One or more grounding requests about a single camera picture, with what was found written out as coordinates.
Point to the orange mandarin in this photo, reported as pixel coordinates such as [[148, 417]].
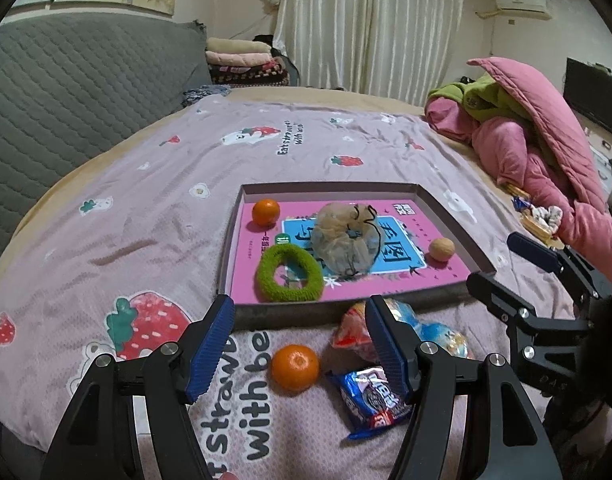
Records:
[[266, 211], [295, 367]]

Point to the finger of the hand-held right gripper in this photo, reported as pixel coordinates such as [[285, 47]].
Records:
[[490, 292], [533, 250]]

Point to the pink quilt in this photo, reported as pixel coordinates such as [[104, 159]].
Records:
[[530, 110]]

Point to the toy egg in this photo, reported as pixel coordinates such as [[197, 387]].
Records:
[[351, 332], [435, 335]]

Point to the dark cloth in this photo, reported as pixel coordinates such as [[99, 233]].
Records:
[[266, 42]]

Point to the blue cookie packet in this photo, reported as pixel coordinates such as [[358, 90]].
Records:
[[370, 400]]

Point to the black television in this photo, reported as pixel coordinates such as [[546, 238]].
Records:
[[593, 97]]

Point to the grey quilted headboard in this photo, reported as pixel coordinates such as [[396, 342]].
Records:
[[76, 85]]

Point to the person's right forearm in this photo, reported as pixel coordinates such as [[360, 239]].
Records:
[[595, 420]]

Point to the white cabinet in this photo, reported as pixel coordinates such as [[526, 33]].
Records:
[[608, 170]]

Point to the green garment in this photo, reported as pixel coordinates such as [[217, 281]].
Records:
[[480, 97]]

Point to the walnut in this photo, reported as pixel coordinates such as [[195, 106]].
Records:
[[442, 250]]

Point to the beige folded blanket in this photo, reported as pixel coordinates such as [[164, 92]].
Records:
[[236, 45]]

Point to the white curtain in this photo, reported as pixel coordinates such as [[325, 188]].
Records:
[[370, 20]]

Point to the lilac printed blanket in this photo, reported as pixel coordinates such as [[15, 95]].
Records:
[[136, 185]]

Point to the pink folded blanket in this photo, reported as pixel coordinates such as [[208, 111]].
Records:
[[236, 59]]

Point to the blue patterned cloth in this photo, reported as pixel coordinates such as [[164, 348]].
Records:
[[203, 94]]

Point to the shallow grey cardboard box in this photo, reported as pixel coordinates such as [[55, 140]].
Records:
[[296, 316]]

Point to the blue candy wrapper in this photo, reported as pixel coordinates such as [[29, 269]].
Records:
[[521, 203]]

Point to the white air conditioner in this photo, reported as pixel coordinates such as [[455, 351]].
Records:
[[523, 5]]

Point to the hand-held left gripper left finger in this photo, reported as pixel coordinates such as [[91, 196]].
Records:
[[211, 355]]

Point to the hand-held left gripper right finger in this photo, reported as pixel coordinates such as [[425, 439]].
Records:
[[388, 355]]

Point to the dark patterned folded blanket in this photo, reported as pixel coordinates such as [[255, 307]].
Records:
[[251, 75]]

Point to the beige lotus-slice mesh bag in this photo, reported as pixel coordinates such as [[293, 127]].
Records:
[[341, 240]]

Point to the white floral scrunchie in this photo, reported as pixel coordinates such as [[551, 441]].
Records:
[[550, 216]]

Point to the green fuzzy scrunchie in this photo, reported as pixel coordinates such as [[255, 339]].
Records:
[[266, 280]]

